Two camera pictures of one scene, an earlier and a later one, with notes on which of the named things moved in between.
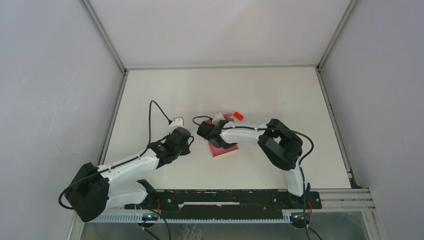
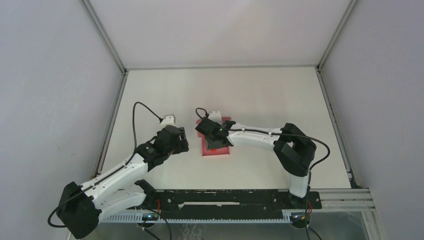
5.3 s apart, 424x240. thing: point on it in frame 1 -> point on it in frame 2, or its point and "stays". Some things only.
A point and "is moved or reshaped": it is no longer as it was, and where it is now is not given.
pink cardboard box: [217, 151] is moved or reshaped
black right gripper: [229, 145] stays
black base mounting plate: [256, 204] stays
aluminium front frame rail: [359, 198] stays
